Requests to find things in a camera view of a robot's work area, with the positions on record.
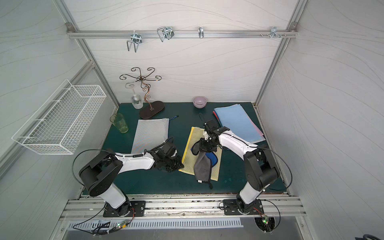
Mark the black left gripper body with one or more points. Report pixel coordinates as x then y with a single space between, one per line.
171 160

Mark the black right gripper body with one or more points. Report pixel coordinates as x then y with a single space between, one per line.
205 144

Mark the grey blue microfibre cloth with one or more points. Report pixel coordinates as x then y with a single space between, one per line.
203 165

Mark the yellow mesh document bag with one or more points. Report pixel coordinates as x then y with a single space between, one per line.
189 160

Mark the teal mesh document bag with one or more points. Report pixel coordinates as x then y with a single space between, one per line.
236 119

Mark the pink mesh document bag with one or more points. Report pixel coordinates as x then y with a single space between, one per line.
258 130

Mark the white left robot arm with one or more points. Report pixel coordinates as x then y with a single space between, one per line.
99 174

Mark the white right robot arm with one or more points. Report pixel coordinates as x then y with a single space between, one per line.
261 171

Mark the lilac ceramic bowl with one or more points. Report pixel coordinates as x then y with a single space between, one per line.
200 102

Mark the dark oval stand base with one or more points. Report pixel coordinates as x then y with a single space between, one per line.
153 108

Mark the green plastic cup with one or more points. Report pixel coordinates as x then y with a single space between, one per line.
119 122

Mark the hanging wine glass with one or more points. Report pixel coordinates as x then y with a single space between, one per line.
135 98

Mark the white vent strip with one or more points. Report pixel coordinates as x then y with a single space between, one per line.
155 224

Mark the metal hook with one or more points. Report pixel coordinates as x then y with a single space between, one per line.
134 42
201 32
165 33
273 34

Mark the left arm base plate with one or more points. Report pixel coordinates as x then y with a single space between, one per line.
126 209

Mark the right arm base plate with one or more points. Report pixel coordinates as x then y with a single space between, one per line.
237 207

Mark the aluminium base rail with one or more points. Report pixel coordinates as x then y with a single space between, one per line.
184 206

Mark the white wire basket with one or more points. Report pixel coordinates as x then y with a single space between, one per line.
58 126

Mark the aluminium top cross rail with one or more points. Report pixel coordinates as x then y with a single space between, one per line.
179 34

